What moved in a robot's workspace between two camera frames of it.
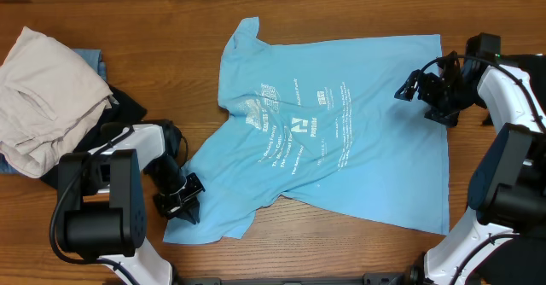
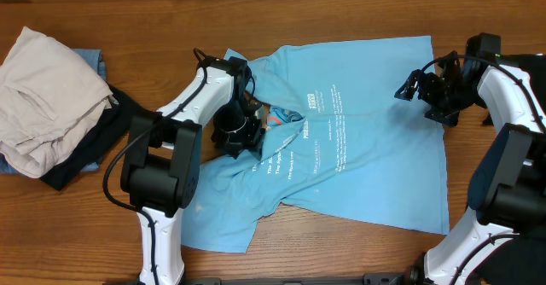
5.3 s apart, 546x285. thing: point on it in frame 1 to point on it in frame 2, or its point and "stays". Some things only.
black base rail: x=368 y=279 stays
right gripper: x=428 y=81 stays
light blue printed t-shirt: x=316 y=124 stays
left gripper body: x=169 y=204 to x=235 y=128
